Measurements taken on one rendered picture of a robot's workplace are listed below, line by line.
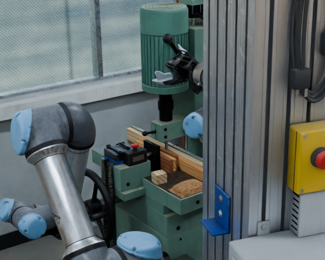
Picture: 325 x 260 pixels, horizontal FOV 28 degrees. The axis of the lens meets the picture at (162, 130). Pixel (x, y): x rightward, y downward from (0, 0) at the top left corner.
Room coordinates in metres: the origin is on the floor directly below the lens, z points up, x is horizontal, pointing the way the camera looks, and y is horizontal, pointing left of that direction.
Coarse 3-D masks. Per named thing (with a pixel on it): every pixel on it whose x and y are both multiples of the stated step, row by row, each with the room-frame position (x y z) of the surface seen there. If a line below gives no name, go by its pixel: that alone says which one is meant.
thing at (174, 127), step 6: (156, 120) 2.33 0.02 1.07; (174, 120) 2.33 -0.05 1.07; (180, 120) 2.33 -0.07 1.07; (156, 126) 2.30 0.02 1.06; (162, 126) 2.28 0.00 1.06; (168, 126) 2.29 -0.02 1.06; (174, 126) 2.31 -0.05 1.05; (180, 126) 2.33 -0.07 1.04; (156, 132) 2.30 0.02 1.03; (162, 132) 2.28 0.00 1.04; (168, 132) 2.29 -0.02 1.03; (174, 132) 2.31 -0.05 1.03; (180, 132) 2.33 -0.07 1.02; (156, 138) 2.30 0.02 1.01; (162, 138) 2.28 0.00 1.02; (168, 138) 2.29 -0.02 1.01; (174, 138) 2.31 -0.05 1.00
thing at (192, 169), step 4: (140, 140) 2.46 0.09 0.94; (180, 160) 2.24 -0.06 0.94; (184, 160) 2.24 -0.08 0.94; (180, 164) 2.24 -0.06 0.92; (184, 164) 2.22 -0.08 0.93; (188, 164) 2.20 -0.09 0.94; (192, 164) 2.20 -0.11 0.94; (180, 168) 2.24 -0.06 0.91; (184, 168) 2.22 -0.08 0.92; (188, 168) 2.20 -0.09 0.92; (192, 168) 2.18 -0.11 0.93; (196, 168) 2.17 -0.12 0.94; (200, 168) 2.16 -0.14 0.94; (188, 172) 2.20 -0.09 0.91; (192, 172) 2.18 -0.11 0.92; (196, 172) 2.17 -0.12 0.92; (200, 172) 2.15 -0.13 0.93; (196, 176) 2.17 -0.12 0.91; (200, 176) 2.15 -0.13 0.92
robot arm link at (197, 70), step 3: (201, 63) 1.99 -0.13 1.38; (198, 66) 1.99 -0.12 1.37; (201, 66) 1.98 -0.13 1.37; (195, 69) 1.98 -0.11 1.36; (198, 69) 1.97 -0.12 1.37; (201, 69) 1.97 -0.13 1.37; (195, 72) 1.98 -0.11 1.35; (198, 72) 1.97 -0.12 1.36; (192, 75) 1.98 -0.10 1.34; (195, 75) 1.97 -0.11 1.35; (198, 75) 1.96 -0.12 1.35; (195, 78) 1.98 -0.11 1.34; (198, 78) 1.96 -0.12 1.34; (195, 81) 1.98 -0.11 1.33; (198, 81) 1.97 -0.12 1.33; (198, 84) 1.97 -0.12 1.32; (201, 84) 1.96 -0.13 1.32
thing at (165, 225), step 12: (120, 204) 2.31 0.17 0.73; (132, 204) 2.24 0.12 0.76; (144, 204) 2.17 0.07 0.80; (144, 216) 2.17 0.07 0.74; (156, 216) 2.11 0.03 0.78; (168, 216) 2.06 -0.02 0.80; (180, 216) 2.09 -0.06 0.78; (192, 216) 2.12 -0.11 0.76; (156, 228) 2.11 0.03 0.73; (168, 228) 2.06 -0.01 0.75; (180, 228) 2.09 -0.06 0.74; (192, 228) 2.12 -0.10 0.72
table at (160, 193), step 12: (96, 156) 2.44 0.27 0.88; (156, 168) 2.26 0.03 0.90; (144, 180) 2.16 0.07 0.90; (168, 180) 2.15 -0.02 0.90; (180, 180) 2.15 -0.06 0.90; (120, 192) 2.12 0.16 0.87; (132, 192) 2.12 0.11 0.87; (144, 192) 2.16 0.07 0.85; (156, 192) 2.10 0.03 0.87; (168, 192) 2.05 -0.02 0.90; (168, 204) 2.05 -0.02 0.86; (180, 204) 1.99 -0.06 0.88; (192, 204) 2.02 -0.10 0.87
